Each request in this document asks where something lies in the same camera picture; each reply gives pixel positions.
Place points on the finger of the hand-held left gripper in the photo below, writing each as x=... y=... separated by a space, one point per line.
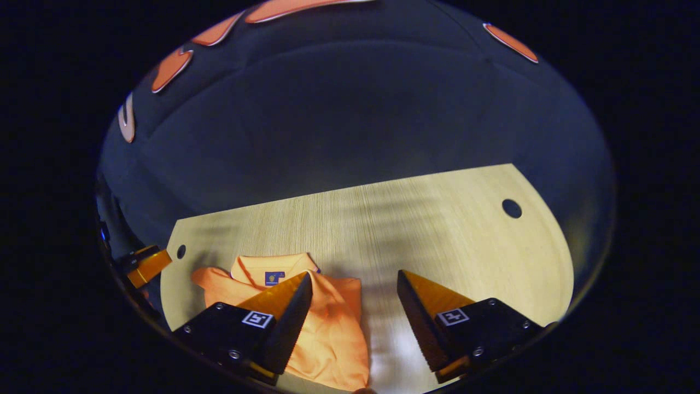
x=150 y=265

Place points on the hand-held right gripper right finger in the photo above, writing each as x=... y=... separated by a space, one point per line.
x=418 y=323

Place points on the orange T-shirt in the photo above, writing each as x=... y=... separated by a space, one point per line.
x=333 y=339

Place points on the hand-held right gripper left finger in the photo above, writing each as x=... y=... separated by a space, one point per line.
x=287 y=323

